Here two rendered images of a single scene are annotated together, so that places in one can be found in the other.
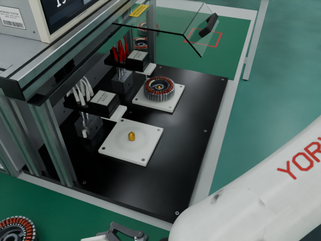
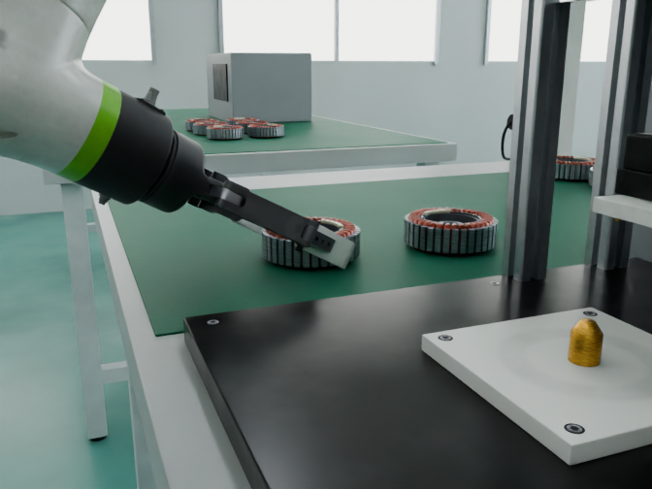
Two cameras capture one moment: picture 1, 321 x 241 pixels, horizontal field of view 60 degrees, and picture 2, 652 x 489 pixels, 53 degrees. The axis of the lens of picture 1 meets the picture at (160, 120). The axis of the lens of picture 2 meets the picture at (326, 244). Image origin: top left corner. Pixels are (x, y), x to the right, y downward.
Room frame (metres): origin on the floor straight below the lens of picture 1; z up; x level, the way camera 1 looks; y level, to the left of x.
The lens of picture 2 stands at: (0.76, -0.29, 0.96)
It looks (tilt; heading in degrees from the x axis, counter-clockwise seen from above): 15 degrees down; 139
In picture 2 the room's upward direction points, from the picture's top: straight up
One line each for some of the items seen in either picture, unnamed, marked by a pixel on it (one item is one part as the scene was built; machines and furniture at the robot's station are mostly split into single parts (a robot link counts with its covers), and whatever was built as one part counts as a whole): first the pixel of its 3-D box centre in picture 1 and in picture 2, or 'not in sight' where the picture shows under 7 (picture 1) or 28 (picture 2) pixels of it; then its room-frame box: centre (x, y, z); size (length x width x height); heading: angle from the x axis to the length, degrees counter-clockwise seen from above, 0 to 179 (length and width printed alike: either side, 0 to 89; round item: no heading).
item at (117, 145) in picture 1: (132, 140); (582, 369); (0.58, 0.09, 0.78); 0.15 x 0.15 x 0.01; 70
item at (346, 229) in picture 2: not in sight; (310, 241); (0.20, 0.18, 0.77); 0.11 x 0.11 x 0.04
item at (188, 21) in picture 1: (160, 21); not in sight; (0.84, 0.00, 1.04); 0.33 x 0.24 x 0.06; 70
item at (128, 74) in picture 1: (123, 81); not in sight; (0.85, 0.14, 0.80); 0.08 x 0.05 x 0.06; 160
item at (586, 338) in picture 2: (131, 136); (585, 341); (0.58, 0.09, 0.80); 0.02 x 0.02 x 0.03
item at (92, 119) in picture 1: (89, 124); not in sight; (0.62, 0.22, 0.80); 0.08 x 0.05 x 0.06; 160
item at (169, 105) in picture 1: (159, 93); not in sight; (0.80, 0.00, 0.78); 0.15 x 0.15 x 0.01; 70
